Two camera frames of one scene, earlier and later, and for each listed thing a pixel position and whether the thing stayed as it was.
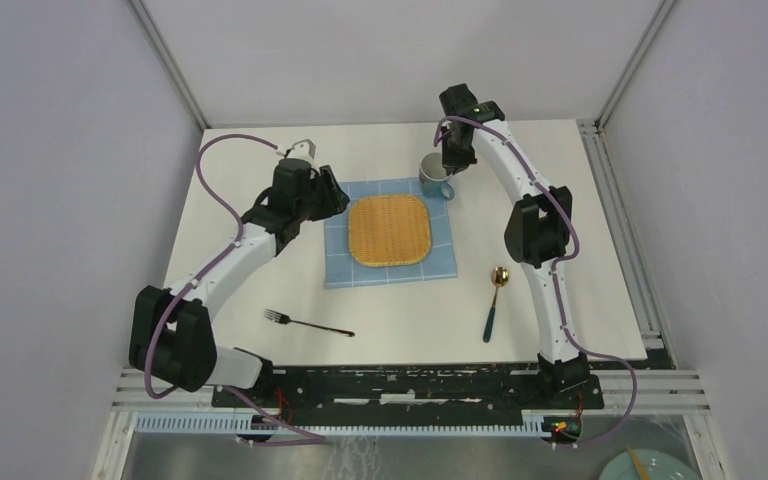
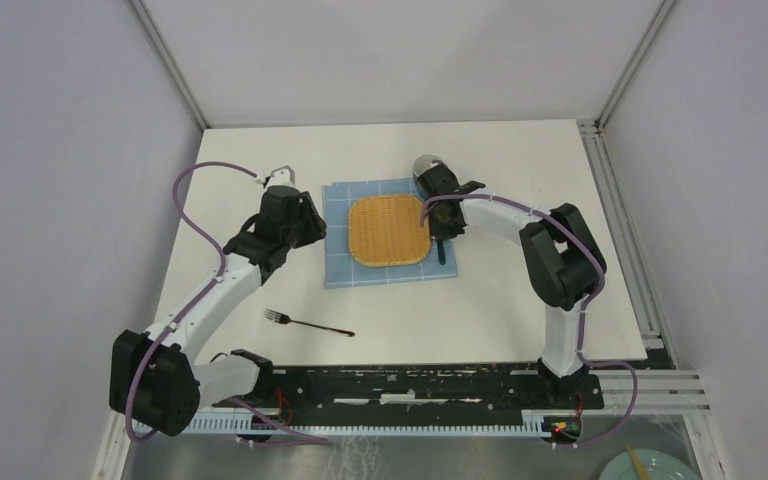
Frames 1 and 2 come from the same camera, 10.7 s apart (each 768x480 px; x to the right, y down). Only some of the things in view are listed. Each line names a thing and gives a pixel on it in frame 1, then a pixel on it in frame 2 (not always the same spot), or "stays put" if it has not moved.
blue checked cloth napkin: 341,268 stays put
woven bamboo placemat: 386,230 stays put
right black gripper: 452,162 to 439,232
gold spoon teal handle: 499,277 to 441,252
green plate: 658,465 stays put
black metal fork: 284,319 stays put
